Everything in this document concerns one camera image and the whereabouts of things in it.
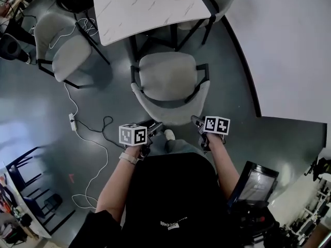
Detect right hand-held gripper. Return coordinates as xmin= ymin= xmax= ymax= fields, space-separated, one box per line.
xmin=190 ymin=115 xmax=231 ymax=152

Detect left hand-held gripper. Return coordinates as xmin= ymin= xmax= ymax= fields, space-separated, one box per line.
xmin=118 ymin=121 xmax=164 ymax=163

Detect person's right forearm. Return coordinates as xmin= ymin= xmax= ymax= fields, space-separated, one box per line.
xmin=206 ymin=133 xmax=240 ymax=202

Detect person's left forearm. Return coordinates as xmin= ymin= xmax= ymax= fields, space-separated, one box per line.
xmin=95 ymin=146 xmax=142 ymax=223

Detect white marble table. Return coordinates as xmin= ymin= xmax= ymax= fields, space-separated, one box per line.
xmin=92 ymin=0 xmax=213 ymax=62

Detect person's grey trousers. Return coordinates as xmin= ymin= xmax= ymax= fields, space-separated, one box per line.
xmin=149 ymin=138 xmax=208 ymax=160

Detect pale wristband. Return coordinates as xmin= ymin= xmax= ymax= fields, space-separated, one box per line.
xmin=119 ymin=151 xmax=138 ymax=166

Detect person's black shirt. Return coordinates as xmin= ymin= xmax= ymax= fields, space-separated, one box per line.
xmin=68 ymin=152 xmax=234 ymax=248

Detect white power strip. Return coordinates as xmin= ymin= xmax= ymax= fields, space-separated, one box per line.
xmin=68 ymin=113 xmax=78 ymax=132

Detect black tablet screen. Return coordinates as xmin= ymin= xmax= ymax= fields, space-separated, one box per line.
xmin=227 ymin=161 xmax=280 ymax=207

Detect black chest rig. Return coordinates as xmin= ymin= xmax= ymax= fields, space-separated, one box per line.
xmin=227 ymin=203 xmax=280 ymax=245

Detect black high stool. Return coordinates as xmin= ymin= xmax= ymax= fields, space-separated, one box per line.
xmin=5 ymin=146 xmax=49 ymax=191
xmin=21 ymin=187 xmax=77 ymax=236

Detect white equipment rack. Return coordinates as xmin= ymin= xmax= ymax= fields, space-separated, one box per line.
xmin=283 ymin=179 xmax=331 ymax=248

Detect white counter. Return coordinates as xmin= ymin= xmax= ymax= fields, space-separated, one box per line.
xmin=0 ymin=161 xmax=53 ymax=240

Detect black padded stool seat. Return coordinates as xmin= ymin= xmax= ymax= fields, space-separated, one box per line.
xmin=0 ymin=33 xmax=28 ymax=62

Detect black cable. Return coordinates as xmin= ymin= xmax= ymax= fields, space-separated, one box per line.
xmin=72 ymin=115 xmax=125 ymax=150

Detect white cable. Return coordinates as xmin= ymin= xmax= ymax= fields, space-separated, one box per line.
xmin=49 ymin=18 xmax=110 ymax=210

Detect black wire waste basket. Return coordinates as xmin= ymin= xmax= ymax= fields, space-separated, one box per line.
xmin=43 ymin=193 xmax=64 ymax=212

